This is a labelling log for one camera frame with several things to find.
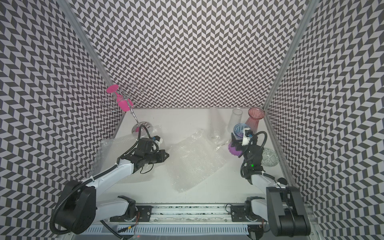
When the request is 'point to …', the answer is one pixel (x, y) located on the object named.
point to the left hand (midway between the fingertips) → (168, 156)
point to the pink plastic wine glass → (125, 104)
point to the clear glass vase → (235, 118)
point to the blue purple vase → (237, 137)
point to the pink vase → (254, 114)
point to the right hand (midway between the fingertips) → (240, 134)
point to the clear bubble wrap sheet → (109, 152)
